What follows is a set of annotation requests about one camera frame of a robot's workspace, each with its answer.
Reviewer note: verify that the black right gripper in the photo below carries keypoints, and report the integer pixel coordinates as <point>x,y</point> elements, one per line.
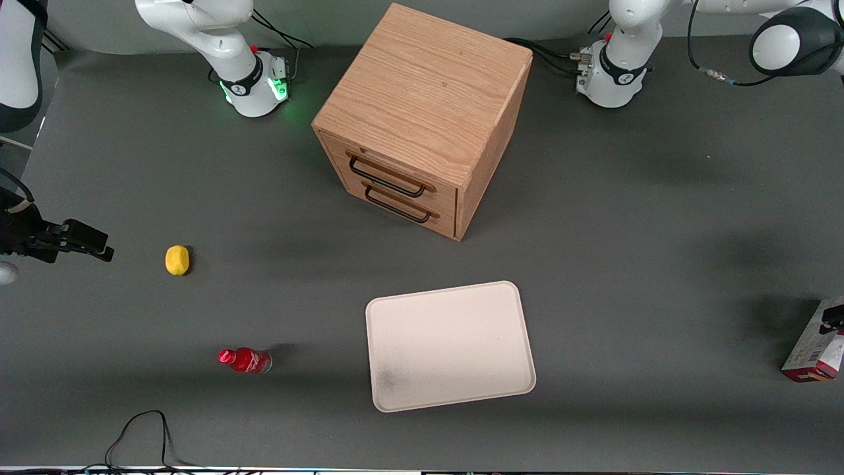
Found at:
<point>14,232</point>

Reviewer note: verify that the red cookie box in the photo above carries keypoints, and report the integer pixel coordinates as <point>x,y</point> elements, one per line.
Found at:
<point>814,349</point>

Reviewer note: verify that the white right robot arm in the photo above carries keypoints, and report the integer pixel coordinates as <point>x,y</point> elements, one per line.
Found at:
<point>217,39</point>

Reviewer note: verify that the cream plastic tray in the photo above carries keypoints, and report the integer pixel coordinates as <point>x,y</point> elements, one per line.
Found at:
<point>448,346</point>

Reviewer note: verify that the yellow lemon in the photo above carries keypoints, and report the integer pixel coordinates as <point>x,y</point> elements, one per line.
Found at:
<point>177,260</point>

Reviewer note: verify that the red soda bottle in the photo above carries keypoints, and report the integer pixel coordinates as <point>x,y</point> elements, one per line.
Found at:
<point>247,360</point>

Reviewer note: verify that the wooden two-drawer cabinet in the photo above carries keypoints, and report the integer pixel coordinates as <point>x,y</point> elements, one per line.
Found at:
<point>422,99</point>

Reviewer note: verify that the black frame strut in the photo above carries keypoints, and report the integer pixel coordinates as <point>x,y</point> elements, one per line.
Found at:
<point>56,41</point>

